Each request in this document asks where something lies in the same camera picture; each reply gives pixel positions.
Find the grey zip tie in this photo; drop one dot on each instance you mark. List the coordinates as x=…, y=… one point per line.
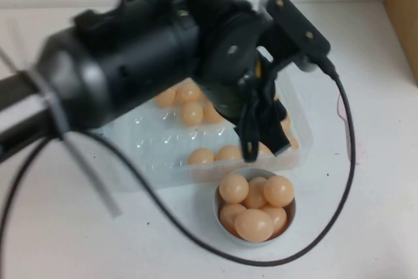
x=54, y=109

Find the white round bowl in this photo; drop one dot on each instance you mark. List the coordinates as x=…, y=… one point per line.
x=261, y=247

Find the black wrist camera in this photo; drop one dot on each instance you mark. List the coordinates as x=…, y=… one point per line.
x=294, y=21

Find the pink plastic knife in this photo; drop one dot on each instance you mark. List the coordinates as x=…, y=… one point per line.
x=341, y=110

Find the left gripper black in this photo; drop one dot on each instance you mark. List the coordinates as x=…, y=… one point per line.
x=228, y=53

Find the brown cardboard box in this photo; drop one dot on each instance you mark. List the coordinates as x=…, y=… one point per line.
x=405, y=14

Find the clear plastic egg box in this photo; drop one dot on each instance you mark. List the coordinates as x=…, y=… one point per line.
x=156, y=161

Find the orange plastic egg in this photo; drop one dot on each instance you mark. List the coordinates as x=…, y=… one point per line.
x=233, y=188
x=279, y=221
x=254, y=225
x=192, y=112
x=165, y=97
x=278, y=190
x=211, y=114
x=188, y=92
x=286, y=123
x=200, y=155
x=294, y=142
x=264, y=149
x=228, y=153
x=255, y=194
x=229, y=215

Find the left black silver robot arm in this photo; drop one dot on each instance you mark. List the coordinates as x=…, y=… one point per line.
x=114, y=63

